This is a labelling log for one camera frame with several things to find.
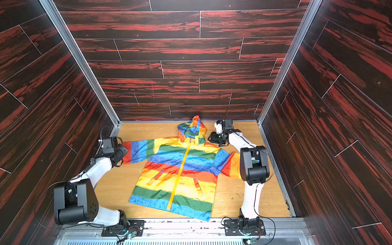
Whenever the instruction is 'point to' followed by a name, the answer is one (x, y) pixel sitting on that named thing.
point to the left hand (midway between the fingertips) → (125, 148)
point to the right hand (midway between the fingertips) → (214, 138)
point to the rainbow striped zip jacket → (181, 173)
